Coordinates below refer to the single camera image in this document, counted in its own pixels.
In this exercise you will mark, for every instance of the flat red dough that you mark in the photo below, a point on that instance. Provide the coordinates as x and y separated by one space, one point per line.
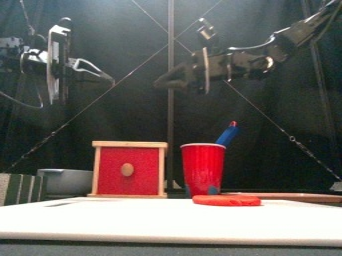
228 200

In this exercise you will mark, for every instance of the wooden cutting board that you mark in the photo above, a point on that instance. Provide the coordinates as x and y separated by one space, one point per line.
303 197

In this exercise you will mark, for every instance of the wooden drawer box frame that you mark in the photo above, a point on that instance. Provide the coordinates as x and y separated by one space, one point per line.
129 144

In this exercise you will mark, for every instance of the metal frame corner bracket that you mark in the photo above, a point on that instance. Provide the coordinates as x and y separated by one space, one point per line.
337 187

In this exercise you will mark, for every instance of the vertical metal frame pole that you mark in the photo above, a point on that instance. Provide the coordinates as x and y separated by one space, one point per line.
170 116

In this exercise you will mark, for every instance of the red plastic cup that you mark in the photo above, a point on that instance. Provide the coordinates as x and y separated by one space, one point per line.
202 170

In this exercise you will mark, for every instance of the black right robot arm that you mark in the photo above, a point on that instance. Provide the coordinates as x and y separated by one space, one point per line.
289 35

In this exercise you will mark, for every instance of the white plastic cutting board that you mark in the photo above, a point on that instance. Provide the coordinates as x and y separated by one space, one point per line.
156 223

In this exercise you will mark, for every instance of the red drawer with wooden knob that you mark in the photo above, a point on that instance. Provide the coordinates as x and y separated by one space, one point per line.
112 173

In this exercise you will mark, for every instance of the blue tool with red end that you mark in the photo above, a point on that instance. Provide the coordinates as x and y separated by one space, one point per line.
228 136

